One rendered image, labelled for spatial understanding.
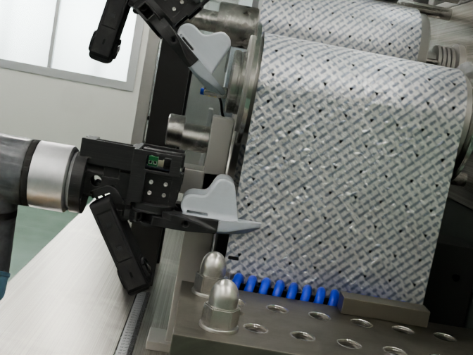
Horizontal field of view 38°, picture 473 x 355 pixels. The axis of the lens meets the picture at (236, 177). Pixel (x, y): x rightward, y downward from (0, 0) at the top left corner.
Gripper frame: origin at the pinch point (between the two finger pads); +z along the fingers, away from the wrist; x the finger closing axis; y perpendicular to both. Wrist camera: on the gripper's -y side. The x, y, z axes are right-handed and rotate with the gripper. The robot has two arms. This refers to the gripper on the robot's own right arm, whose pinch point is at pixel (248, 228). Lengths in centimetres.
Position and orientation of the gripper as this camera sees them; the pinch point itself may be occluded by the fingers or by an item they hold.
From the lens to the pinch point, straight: 78.3
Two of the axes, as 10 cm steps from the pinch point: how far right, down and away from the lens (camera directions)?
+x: -0.3, -1.4, 9.9
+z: 9.8, 1.7, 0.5
